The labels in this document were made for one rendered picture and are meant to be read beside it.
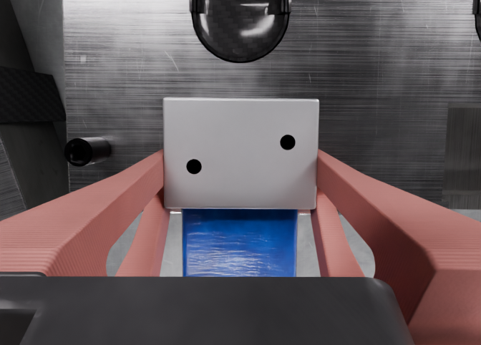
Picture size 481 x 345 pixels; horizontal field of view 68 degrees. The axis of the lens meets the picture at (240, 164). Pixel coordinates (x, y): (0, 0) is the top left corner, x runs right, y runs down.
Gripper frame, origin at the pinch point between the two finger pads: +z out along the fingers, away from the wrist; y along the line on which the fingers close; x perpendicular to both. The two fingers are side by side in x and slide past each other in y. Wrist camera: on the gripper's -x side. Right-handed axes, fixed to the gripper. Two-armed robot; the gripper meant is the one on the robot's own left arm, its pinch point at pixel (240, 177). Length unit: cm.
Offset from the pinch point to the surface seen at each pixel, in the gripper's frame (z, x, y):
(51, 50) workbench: 12.8, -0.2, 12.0
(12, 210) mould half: 3.5, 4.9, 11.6
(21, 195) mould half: 3.9, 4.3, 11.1
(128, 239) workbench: 6.6, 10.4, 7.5
